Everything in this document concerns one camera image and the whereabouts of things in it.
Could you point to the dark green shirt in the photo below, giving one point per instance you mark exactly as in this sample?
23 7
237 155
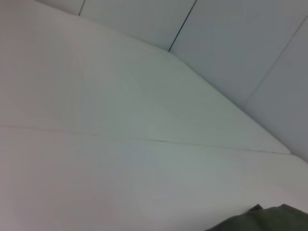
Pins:
264 220

